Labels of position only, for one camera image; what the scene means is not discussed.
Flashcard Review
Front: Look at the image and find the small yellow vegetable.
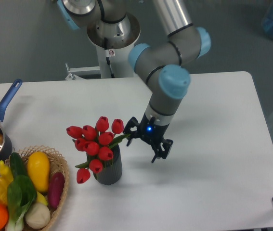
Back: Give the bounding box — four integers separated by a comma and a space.
36, 192, 48, 206

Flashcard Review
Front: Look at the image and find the red tulip bouquet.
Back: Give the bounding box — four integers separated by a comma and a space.
66, 116, 129, 184

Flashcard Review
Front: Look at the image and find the green cucumber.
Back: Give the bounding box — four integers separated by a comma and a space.
9, 152, 28, 178

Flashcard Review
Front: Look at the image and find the yellow squash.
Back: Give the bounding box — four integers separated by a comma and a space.
27, 152, 50, 193

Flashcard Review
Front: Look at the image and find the purple eggplant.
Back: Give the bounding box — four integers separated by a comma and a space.
47, 172, 65, 209

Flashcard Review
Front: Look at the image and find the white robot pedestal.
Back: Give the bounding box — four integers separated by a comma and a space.
66, 13, 140, 80

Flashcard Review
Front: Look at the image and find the green bok choy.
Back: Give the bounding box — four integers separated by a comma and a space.
5, 175, 37, 231

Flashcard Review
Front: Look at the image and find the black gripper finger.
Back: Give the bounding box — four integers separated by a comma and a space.
123, 117, 141, 146
151, 139, 173, 163

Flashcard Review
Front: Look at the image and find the dark grey ribbed vase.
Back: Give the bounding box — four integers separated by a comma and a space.
86, 144, 123, 185

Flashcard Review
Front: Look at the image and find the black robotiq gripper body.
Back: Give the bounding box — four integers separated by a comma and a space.
133, 115, 169, 146

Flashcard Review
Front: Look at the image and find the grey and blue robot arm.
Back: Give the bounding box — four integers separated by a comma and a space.
57, 0, 211, 159

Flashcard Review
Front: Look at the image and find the beige garlic bulb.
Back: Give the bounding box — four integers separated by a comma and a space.
25, 203, 51, 229

